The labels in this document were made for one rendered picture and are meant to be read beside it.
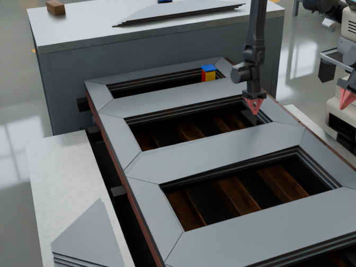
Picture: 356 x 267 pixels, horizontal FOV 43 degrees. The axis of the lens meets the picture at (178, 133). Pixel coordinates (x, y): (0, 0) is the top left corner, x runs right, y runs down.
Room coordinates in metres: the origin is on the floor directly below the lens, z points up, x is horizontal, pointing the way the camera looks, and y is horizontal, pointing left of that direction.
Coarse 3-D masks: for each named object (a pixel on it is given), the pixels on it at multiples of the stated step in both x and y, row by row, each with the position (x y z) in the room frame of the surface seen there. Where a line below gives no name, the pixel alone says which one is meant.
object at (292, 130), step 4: (280, 124) 1.55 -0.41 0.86; (284, 124) 1.55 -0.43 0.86; (288, 124) 1.55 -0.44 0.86; (284, 128) 1.52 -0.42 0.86; (288, 128) 1.52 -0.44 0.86; (292, 128) 1.52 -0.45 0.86; (296, 128) 1.52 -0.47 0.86; (288, 132) 1.49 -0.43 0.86; (292, 132) 1.49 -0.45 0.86; (296, 132) 1.49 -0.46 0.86; (300, 132) 1.48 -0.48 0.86; (292, 136) 1.46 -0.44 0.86; (296, 136) 1.46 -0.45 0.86; (300, 136) 1.46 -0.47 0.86; (296, 140) 1.43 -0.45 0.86; (300, 140) 1.43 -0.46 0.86
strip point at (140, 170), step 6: (138, 162) 1.32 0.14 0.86; (144, 162) 1.32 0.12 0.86; (132, 168) 1.29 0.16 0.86; (138, 168) 1.28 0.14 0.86; (144, 168) 1.28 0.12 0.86; (126, 174) 1.25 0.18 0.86; (132, 174) 1.25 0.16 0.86; (138, 174) 1.25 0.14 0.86; (144, 174) 1.25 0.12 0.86; (150, 174) 1.25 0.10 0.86; (144, 180) 1.22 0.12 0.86; (150, 180) 1.22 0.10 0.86; (156, 180) 1.22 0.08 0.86
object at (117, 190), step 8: (288, 160) 1.47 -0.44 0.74; (296, 160) 1.48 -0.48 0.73; (248, 168) 1.41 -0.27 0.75; (256, 168) 1.42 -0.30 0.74; (224, 176) 1.38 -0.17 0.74; (232, 176) 1.39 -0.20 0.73; (192, 184) 1.33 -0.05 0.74; (200, 184) 1.34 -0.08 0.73; (112, 192) 1.26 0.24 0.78; (120, 192) 1.26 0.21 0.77; (168, 192) 1.30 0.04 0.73; (112, 200) 1.27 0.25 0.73; (120, 200) 1.24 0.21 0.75; (128, 200) 1.25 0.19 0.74
